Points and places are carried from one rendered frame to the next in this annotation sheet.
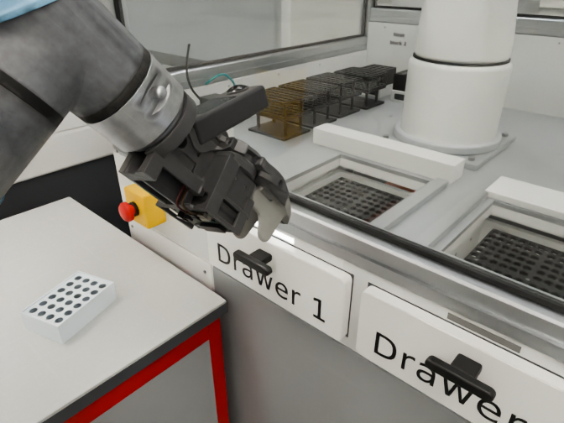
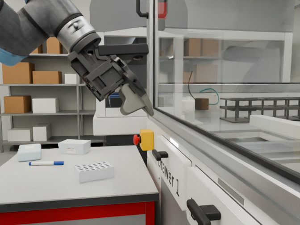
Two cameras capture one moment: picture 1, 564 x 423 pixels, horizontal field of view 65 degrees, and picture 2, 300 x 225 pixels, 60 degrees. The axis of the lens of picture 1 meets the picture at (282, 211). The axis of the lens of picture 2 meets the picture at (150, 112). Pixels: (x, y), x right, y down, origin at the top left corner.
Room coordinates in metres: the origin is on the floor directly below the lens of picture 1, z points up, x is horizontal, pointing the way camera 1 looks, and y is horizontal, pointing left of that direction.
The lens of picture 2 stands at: (0.01, -0.36, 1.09)
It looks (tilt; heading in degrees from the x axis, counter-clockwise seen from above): 6 degrees down; 38
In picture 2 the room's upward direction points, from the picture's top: straight up
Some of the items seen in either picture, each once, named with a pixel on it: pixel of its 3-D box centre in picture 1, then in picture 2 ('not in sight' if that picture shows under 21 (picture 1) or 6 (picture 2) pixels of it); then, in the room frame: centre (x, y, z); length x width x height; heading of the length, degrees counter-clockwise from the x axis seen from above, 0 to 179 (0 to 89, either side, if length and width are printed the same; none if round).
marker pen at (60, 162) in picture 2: not in sight; (46, 163); (0.56, 0.62, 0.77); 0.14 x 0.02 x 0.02; 133
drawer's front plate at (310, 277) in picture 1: (270, 268); (170, 165); (0.57, 0.02, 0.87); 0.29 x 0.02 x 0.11; 48
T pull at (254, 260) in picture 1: (258, 258); (160, 154); (0.55, 0.04, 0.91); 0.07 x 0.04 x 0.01; 48
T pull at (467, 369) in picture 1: (463, 371); (205, 212); (0.34, -0.20, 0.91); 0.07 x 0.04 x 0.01; 48
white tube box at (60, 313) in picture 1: (70, 305); (93, 171); (0.60, 0.36, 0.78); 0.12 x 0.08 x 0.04; 156
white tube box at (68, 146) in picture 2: not in sight; (75, 146); (0.76, 0.70, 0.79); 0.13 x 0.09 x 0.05; 118
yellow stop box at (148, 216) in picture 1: (143, 205); (145, 139); (0.78, 0.27, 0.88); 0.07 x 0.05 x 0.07; 48
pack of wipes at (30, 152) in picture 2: not in sight; (30, 152); (0.58, 0.79, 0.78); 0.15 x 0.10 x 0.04; 61
